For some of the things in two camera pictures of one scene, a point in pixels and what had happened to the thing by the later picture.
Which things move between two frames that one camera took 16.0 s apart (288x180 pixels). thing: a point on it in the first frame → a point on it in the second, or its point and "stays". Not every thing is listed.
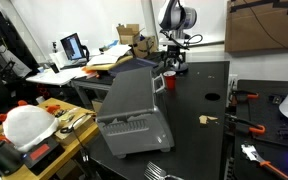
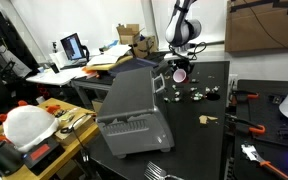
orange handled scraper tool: (251, 152) stays
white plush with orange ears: (26, 125) stays
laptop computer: (73, 49) stays
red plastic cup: (170, 79) → (179, 75)
